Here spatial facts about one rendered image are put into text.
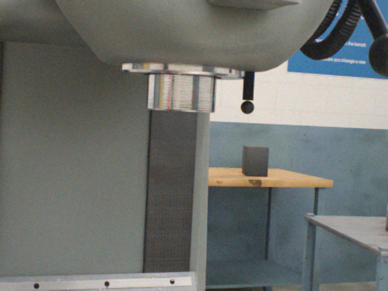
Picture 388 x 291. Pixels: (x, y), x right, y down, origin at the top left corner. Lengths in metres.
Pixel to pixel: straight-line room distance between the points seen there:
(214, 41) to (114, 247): 0.51
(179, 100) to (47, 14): 0.16
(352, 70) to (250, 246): 1.54
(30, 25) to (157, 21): 0.20
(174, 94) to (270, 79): 4.74
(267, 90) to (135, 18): 4.79
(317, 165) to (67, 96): 4.62
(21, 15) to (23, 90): 0.28
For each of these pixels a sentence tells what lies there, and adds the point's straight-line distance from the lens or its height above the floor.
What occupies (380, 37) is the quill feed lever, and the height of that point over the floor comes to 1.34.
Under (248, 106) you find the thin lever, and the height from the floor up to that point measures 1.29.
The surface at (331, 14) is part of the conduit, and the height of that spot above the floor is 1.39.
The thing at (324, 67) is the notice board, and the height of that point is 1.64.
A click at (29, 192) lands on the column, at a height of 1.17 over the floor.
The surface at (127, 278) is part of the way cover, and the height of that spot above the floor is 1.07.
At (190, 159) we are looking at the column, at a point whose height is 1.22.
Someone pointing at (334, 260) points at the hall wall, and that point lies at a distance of 5.60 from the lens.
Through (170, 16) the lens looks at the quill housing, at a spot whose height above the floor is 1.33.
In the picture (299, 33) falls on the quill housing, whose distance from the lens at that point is 0.44.
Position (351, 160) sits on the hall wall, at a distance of 5.55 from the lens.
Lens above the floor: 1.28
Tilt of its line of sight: 3 degrees down
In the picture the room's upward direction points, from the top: 3 degrees clockwise
